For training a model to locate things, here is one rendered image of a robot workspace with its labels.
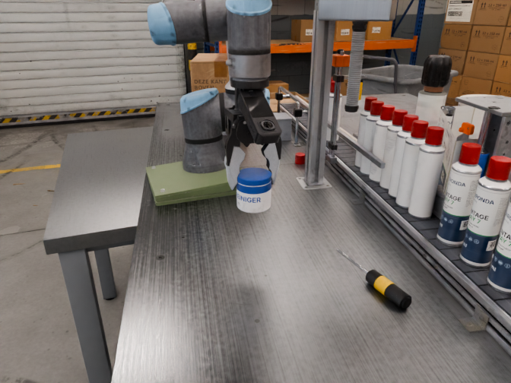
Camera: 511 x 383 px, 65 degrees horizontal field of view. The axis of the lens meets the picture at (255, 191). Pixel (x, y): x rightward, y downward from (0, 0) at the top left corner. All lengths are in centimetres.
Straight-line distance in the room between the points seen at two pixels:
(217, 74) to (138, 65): 378
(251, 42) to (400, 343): 55
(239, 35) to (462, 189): 50
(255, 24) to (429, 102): 83
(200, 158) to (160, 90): 429
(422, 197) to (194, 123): 65
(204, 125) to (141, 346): 69
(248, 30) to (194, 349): 52
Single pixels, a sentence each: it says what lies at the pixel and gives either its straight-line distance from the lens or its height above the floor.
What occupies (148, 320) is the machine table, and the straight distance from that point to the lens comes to 75.
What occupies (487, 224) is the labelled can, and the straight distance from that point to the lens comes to 81.
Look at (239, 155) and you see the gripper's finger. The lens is 76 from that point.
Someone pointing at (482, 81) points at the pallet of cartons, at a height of 62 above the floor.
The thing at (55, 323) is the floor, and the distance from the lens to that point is 214.
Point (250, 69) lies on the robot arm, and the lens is 72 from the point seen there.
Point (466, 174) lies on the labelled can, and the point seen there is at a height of 104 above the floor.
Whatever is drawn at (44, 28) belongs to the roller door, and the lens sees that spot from 538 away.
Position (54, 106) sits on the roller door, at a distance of 550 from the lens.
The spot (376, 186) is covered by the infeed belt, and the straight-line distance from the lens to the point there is 112.
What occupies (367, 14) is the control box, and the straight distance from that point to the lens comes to 104.
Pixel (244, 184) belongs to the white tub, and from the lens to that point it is 77.
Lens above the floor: 132
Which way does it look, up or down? 25 degrees down
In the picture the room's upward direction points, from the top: straight up
